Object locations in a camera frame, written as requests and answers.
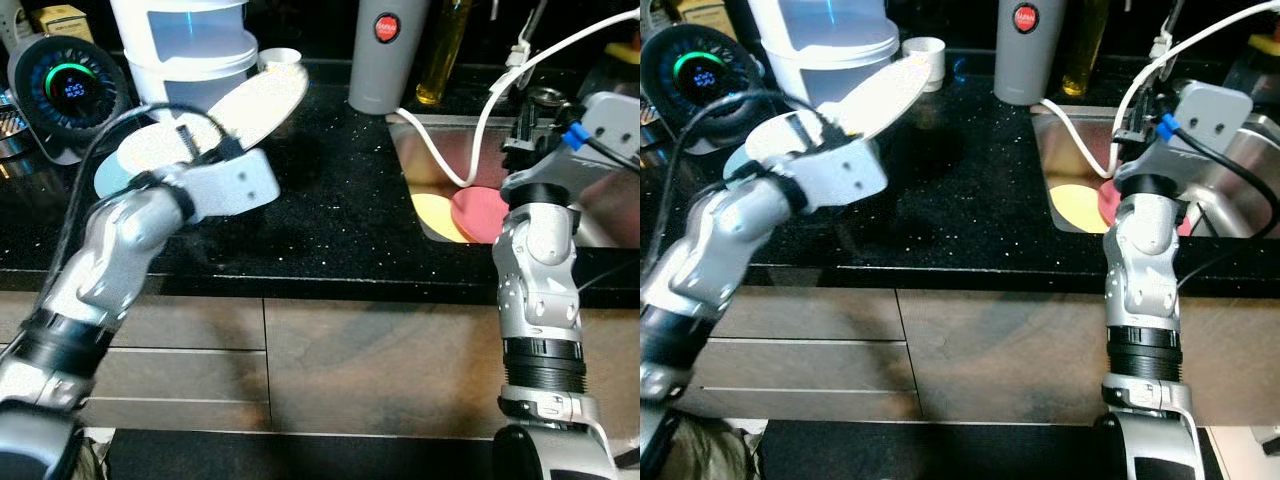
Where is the dark floor mat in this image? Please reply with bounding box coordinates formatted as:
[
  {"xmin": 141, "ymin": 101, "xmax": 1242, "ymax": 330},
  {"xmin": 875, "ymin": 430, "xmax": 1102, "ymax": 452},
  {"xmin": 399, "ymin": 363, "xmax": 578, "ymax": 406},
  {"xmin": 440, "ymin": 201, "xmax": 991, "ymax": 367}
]
[
  {"xmin": 758, "ymin": 419, "xmax": 1103, "ymax": 480},
  {"xmin": 106, "ymin": 429, "xmax": 501, "ymax": 480}
]

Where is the wide brown cabinet front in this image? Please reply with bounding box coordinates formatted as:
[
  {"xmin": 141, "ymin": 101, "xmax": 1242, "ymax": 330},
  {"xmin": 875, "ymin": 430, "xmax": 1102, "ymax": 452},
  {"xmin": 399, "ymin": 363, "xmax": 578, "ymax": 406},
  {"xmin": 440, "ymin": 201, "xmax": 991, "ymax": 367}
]
[
  {"xmin": 264, "ymin": 297, "xmax": 641, "ymax": 439},
  {"xmin": 897, "ymin": 288, "xmax": 1280, "ymax": 428}
]

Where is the cream round plate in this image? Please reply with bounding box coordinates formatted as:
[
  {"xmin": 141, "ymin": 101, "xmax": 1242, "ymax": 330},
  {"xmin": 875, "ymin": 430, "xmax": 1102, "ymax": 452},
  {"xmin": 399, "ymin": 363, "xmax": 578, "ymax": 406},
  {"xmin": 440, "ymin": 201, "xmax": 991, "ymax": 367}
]
[
  {"xmin": 208, "ymin": 65, "xmax": 310, "ymax": 153},
  {"xmin": 836, "ymin": 54, "xmax": 932, "ymax": 142}
]

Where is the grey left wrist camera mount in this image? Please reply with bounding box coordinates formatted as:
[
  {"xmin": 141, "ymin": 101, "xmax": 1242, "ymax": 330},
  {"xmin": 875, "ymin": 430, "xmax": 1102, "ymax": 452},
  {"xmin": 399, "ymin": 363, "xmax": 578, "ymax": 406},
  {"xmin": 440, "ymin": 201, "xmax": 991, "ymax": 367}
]
[
  {"xmin": 176, "ymin": 149, "xmax": 281, "ymax": 222},
  {"xmin": 775, "ymin": 135, "xmax": 890, "ymax": 217}
]

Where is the white cable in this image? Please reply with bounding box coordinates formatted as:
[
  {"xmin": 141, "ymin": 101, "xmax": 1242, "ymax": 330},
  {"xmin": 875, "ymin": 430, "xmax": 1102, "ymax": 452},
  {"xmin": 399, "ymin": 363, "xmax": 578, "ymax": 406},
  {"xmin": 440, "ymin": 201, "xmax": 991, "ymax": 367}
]
[
  {"xmin": 394, "ymin": 8, "xmax": 641, "ymax": 188},
  {"xmin": 1038, "ymin": 0, "xmax": 1280, "ymax": 181}
]

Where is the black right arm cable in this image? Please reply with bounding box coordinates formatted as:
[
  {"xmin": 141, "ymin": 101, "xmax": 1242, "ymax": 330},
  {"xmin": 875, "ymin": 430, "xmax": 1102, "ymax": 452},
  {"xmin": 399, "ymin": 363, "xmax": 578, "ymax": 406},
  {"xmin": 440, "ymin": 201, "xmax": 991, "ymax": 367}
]
[
  {"xmin": 572, "ymin": 135, "xmax": 641, "ymax": 173},
  {"xmin": 1170, "ymin": 128, "xmax": 1280, "ymax": 243}
]

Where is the steel kitchen sink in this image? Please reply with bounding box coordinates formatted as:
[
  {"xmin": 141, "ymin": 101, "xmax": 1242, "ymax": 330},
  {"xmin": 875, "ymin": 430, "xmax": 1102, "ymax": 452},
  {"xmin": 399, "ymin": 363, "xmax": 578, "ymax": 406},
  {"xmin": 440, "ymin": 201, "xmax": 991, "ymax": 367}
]
[
  {"xmin": 387, "ymin": 108, "xmax": 641, "ymax": 248},
  {"xmin": 1029, "ymin": 103, "xmax": 1280, "ymax": 241}
]

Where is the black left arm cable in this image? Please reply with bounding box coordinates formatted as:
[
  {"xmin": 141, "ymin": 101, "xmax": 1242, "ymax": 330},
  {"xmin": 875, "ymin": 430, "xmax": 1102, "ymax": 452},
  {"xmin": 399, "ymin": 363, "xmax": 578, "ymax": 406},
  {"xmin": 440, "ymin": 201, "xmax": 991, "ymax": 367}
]
[
  {"xmin": 55, "ymin": 103, "xmax": 233, "ymax": 291},
  {"xmin": 648, "ymin": 90, "xmax": 831, "ymax": 271}
]

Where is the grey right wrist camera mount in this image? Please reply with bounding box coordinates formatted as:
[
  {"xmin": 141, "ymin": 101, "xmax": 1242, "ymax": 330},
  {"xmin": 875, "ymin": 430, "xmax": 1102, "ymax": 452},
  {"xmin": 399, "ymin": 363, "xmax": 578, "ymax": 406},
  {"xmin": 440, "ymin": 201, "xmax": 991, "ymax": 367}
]
[
  {"xmin": 1163, "ymin": 81, "xmax": 1255, "ymax": 153},
  {"xmin": 556, "ymin": 91, "xmax": 641, "ymax": 181}
]

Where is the grey bottle red round label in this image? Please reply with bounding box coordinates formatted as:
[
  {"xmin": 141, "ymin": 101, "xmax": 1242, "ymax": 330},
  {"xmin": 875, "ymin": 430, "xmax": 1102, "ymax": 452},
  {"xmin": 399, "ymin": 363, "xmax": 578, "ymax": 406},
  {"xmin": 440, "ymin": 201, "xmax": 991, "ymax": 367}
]
[
  {"xmin": 347, "ymin": 0, "xmax": 432, "ymax": 115},
  {"xmin": 992, "ymin": 0, "xmax": 1072, "ymax": 107}
]

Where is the yellow box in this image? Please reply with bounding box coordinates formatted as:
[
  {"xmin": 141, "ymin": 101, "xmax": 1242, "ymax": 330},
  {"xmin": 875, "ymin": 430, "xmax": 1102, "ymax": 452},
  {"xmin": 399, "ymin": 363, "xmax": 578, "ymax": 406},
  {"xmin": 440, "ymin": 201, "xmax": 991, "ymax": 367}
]
[
  {"xmin": 678, "ymin": 0, "xmax": 738, "ymax": 37},
  {"xmin": 28, "ymin": 4, "xmax": 94, "ymax": 42}
]

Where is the pink round plate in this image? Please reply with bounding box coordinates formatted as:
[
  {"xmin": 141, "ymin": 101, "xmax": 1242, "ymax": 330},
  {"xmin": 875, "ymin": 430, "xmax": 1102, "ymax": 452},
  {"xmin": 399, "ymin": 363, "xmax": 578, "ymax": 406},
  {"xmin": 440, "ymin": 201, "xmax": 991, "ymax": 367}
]
[
  {"xmin": 1097, "ymin": 180, "xmax": 1193, "ymax": 237},
  {"xmin": 449, "ymin": 186, "xmax": 513, "ymax": 245}
]

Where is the white plastic stacked container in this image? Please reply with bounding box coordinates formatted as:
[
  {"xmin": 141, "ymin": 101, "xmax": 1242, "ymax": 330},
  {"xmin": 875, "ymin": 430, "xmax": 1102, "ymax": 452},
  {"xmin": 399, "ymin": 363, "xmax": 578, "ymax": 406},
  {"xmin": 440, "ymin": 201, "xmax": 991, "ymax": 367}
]
[
  {"xmin": 747, "ymin": 0, "xmax": 902, "ymax": 107},
  {"xmin": 109, "ymin": 0, "xmax": 260, "ymax": 113}
]

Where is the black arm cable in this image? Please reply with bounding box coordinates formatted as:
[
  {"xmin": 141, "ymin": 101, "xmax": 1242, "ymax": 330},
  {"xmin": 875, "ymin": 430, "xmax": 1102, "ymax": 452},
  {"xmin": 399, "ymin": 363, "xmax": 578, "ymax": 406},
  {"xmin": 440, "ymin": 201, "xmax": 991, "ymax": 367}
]
[
  {"xmin": 572, "ymin": 135, "xmax": 641, "ymax": 173},
  {"xmin": 55, "ymin": 103, "xmax": 233, "ymax": 291},
  {"xmin": 648, "ymin": 90, "xmax": 831, "ymax": 271},
  {"xmin": 1170, "ymin": 128, "xmax": 1280, "ymax": 243}
]

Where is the yellow oil glass bottle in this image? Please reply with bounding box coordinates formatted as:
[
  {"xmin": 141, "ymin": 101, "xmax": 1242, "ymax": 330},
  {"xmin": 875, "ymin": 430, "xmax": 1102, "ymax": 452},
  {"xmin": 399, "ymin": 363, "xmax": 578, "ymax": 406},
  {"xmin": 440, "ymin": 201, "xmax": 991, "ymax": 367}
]
[
  {"xmin": 415, "ymin": 0, "xmax": 473, "ymax": 107},
  {"xmin": 1059, "ymin": 0, "xmax": 1113, "ymax": 99}
]

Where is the yellow round plate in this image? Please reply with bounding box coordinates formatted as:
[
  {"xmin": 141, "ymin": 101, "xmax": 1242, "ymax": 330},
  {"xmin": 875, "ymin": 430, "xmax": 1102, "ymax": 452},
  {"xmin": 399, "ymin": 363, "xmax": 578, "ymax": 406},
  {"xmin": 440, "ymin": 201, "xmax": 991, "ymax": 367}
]
[
  {"xmin": 1047, "ymin": 183, "xmax": 1114, "ymax": 235},
  {"xmin": 409, "ymin": 189, "xmax": 473, "ymax": 245}
]

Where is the light blue round plate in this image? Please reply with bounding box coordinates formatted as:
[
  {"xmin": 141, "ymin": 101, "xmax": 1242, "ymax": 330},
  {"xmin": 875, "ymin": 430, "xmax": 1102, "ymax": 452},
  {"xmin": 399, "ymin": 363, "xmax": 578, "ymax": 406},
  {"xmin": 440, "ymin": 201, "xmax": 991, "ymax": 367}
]
[
  {"xmin": 720, "ymin": 158, "xmax": 763, "ymax": 193},
  {"xmin": 94, "ymin": 150, "xmax": 153, "ymax": 200}
]

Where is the black round appliance green display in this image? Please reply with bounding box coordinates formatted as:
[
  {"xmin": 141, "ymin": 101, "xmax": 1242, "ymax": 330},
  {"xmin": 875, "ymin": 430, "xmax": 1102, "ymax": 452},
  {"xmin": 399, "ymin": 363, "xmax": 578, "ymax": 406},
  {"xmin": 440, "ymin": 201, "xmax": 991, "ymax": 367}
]
[
  {"xmin": 640, "ymin": 25, "xmax": 768, "ymax": 143},
  {"xmin": 7, "ymin": 34, "xmax": 133, "ymax": 163}
]

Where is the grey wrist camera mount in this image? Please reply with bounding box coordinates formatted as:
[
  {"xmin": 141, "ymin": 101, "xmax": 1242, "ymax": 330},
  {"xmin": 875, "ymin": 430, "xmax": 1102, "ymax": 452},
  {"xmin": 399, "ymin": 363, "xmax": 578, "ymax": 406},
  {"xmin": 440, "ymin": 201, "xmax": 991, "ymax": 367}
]
[
  {"xmin": 775, "ymin": 135, "xmax": 890, "ymax": 217},
  {"xmin": 556, "ymin": 91, "xmax": 641, "ymax": 181},
  {"xmin": 176, "ymin": 149, "xmax": 281, "ymax": 222},
  {"xmin": 1163, "ymin": 81, "xmax": 1255, "ymax": 153}
]

